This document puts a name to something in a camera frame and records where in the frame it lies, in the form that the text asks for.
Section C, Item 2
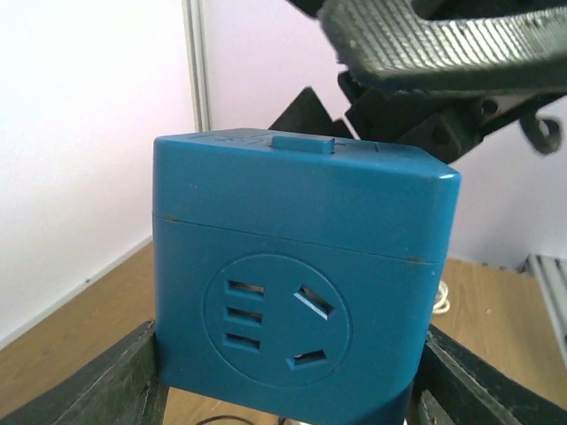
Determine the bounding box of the blue cube socket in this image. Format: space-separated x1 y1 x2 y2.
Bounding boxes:
152 128 461 424

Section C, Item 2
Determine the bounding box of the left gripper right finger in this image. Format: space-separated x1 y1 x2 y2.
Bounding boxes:
407 325 566 425

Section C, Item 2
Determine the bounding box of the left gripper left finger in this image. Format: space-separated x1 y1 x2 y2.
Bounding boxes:
1 321 167 424

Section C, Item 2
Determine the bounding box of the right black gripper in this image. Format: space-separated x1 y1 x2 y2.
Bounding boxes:
271 1 566 164

